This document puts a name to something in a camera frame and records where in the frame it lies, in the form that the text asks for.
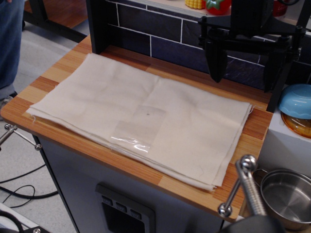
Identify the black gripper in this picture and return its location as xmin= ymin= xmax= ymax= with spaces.
xmin=199 ymin=16 xmax=304 ymax=93

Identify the cream cloth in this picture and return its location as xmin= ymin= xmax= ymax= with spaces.
xmin=27 ymin=54 xmax=252 ymax=191

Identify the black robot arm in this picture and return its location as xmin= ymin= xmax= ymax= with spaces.
xmin=198 ymin=0 xmax=306 ymax=92

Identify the red toy tomato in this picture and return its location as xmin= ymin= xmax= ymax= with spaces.
xmin=205 ymin=0 xmax=232 ymax=15

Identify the red labelled plastic jar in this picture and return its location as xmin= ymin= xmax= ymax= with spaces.
xmin=273 ymin=0 xmax=288 ymax=18

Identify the light blue plastic bowl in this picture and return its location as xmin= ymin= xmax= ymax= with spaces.
xmin=278 ymin=84 xmax=311 ymax=119

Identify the yellow toy corn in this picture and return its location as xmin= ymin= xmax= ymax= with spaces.
xmin=185 ymin=0 xmax=206 ymax=10

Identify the wooden shelf board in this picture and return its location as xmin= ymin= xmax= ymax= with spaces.
xmin=139 ymin=0 xmax=311 ymax=37

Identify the orange transparent plate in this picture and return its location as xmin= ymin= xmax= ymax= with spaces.
xmin=281 ymin=112 xmax=311 ymax=139

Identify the clear tape patch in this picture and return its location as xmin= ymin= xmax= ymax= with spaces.
xmin=110 ymin=105 xmax=167 ymax=156

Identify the stainless steel pot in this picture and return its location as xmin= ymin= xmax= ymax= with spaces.
xmin=253 ymin=169 xmax=311 ymax=231

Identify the background wooden table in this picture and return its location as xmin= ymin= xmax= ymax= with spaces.
xmin=23 ymin=0 xmax=87 ymax=43

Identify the grey oven control panel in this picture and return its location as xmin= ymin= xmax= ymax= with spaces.
xmin=96 ymin=183 xmax=156 ymax=233

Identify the person leg in jeans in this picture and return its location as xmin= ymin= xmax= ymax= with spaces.
xmin=0 ymin=0 xmax=25 ymax=100

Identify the black shelf upright post right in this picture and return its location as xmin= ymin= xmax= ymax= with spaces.
xmin=267 ymin=0 xmax=311 ymax=113

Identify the black shelf upright post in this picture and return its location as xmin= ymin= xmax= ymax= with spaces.
xmin=267 ymin=0 xmax=311 ymax=113
xmin=86 ymin=0 xmax=111 ymax=54

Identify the silver clamp screw handle right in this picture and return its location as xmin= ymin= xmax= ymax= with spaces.
xmin=218 ymin=154 xmax=267 ymax=217

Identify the silver clamp screw handle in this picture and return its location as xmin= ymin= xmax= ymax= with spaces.
xmin=218 ymin=154 xmax=267 ymax=217
xmin=0 ymin=123 xmax=42 ymax=151

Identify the black shelf upright post left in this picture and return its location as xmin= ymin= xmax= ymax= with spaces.
xmin=86 ymin=0 xmax=111 ymax=54

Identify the silver clamp screw handle left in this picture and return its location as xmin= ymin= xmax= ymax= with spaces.
xmin=0 ymin=123 xmax=42 ymax=151

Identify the black floor cable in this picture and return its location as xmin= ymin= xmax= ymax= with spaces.
xmin=0 ymin=164 xmax=59 ymax=208

